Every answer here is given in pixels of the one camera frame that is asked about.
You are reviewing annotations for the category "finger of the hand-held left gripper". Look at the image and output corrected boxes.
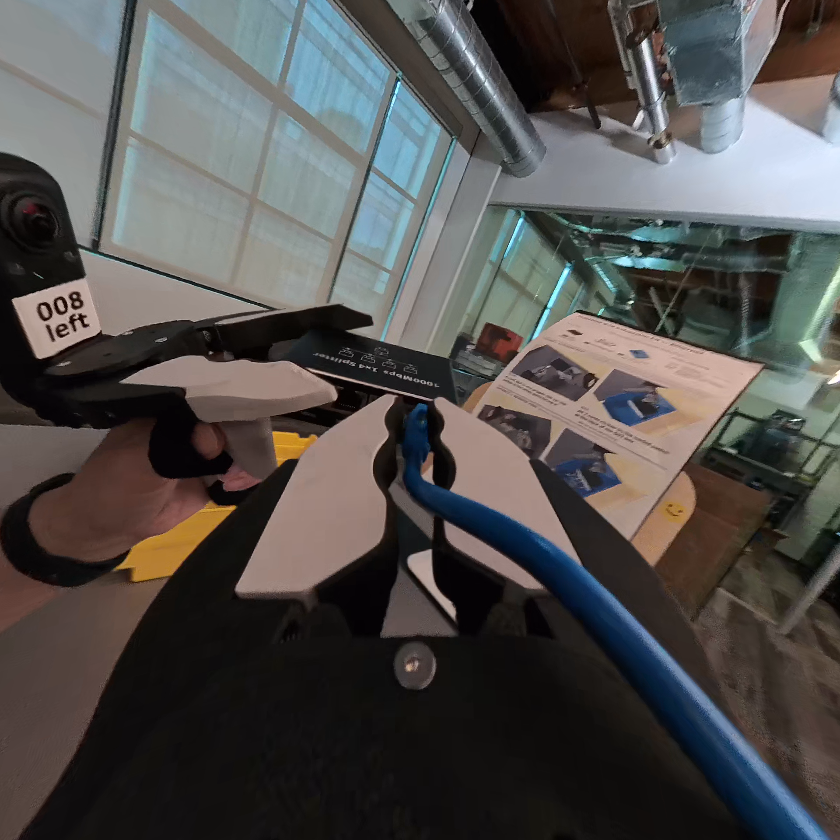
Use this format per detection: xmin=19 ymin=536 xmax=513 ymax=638
xmin=125 ymin=357 xmax=340 ymax=483

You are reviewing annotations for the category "chrome sprinkler pipe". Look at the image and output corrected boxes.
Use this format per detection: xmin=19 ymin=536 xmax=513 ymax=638
xmin=609 ymin=0 xmax=677 ymax=165

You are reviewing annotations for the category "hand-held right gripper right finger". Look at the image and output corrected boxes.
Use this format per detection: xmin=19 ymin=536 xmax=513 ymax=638
xmin=430 ymin=397 xmax=586 ymax=596

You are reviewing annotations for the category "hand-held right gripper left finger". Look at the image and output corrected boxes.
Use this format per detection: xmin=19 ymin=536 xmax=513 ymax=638
xmin=235 ymin=394 xmax=401 ymax=601

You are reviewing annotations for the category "spiral round silver duct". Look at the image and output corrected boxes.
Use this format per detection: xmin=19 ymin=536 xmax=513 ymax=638
xmin=406 ymin=0 xmax=547 ymax=178

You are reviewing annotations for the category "large grid window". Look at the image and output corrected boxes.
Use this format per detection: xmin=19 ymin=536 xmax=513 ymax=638
xmin=98 ymin=0 xmax=455 ymax=324

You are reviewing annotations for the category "wooden display board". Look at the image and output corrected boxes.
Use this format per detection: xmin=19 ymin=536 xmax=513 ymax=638
xmin=630 ymin=471 xmax=698 ymax=568

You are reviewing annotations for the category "rectangular silver duct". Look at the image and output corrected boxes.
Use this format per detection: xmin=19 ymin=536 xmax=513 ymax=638
xmin=656 ymin=0 xmax=749 ymax=155

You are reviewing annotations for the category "black wristband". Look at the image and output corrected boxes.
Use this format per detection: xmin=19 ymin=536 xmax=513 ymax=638
xmin=0 ymin=472 xmax=130 ymax=588

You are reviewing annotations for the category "yellow plastic bin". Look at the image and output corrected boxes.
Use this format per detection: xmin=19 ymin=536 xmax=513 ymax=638
xmin=115 ymin=430 xmax=316 ymax=583

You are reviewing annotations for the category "blue ethernet cable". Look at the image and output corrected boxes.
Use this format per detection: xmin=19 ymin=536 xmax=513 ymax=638
xmin=402 ymin=402 xmax=831 ymax=840

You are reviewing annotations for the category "printed instruction sheet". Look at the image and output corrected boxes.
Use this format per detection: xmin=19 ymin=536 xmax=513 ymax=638
xmin=462 ymin=311 xmax=765 ymax=540

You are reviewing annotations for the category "person's left hand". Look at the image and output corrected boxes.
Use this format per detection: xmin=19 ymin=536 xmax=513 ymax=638
xmin=29 ymin=420 xmax=263 ymax=568

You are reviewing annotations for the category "black ethernet splitter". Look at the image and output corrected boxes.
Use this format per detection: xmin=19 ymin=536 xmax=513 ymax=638
xmin=282 ymin=328 xmax=458 ymax=421

